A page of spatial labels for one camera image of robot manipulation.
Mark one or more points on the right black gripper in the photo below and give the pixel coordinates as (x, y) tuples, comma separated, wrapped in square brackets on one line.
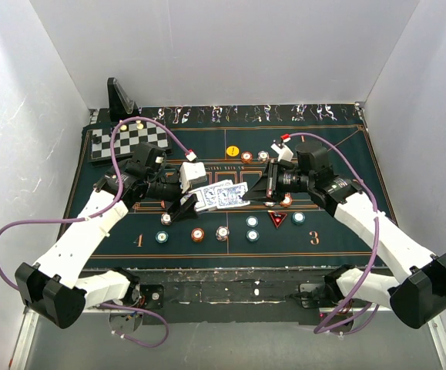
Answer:
[(265, 189)]

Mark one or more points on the green poker table mat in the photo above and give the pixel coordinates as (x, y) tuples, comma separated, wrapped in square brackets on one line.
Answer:
[(209, 130)]

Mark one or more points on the black triangular stand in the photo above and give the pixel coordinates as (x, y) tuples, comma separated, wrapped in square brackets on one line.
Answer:
[(121, 106)]

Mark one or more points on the orange chips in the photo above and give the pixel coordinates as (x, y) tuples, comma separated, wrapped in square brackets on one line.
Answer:
[(246, 157), (287, 201)]

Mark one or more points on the small chess board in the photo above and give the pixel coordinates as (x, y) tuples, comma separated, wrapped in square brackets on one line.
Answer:
[(126, 141)]

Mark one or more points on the red triangular dealer button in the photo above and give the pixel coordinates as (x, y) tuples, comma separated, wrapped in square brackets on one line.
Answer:
[(277, 218)]

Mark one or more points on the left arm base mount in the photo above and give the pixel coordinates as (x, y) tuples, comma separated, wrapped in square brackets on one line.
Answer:
[(142, 305)]

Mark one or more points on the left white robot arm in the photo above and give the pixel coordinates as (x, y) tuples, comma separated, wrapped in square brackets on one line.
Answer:
[(53, 287)]

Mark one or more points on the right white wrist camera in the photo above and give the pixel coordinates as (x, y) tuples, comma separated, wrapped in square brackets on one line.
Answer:
[(284, 153)]

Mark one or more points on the aluminium rail frame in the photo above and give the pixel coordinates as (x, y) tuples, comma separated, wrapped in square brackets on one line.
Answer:
[(227, 321)]

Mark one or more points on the green poker chip stack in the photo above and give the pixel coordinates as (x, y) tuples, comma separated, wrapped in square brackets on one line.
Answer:
[(252, 236)]

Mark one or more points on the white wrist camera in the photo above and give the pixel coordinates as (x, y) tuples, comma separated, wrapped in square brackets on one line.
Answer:
[(284, 153), (191, 174)]

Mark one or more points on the orange poker chip stack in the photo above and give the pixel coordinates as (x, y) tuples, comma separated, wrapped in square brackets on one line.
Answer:
[(197, 235)]

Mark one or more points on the yellow big blind button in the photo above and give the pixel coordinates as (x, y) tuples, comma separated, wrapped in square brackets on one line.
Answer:
[(232, 151)]

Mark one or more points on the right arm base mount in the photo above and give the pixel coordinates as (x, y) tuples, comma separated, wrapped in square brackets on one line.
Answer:
[(342, 320)]

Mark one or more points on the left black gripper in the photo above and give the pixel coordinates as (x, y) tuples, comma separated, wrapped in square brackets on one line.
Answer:
[(180, 211)]

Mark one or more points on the green chips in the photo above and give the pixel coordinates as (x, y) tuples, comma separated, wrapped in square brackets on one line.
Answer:
[(161, 237), (298, 218)]

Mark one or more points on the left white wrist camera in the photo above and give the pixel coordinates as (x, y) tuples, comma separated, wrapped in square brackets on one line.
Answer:
[(191, 174)]

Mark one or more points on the blue backed card deck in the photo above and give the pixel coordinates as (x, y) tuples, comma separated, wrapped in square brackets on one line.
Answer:
[(224, 195)]

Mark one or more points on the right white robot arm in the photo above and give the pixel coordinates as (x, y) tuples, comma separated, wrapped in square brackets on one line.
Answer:
[(401, 274)]

